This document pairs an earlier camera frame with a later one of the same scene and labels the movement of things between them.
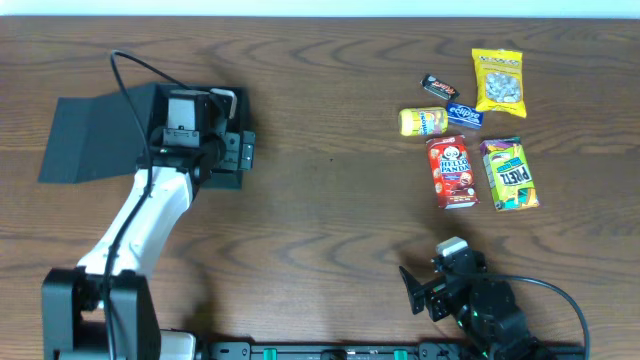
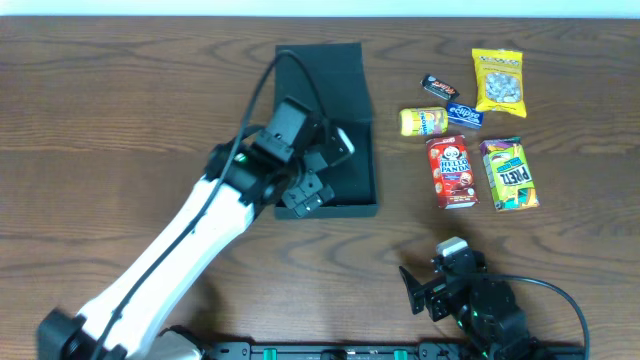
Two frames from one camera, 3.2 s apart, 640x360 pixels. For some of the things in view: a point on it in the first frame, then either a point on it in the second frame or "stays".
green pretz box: (509, 174) stays
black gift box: (96, 136) -> (339, 77)
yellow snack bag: (499, 80) stays
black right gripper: (433, 295) stays
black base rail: (382, 351) stays
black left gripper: (240, 150) -> (307, 192)
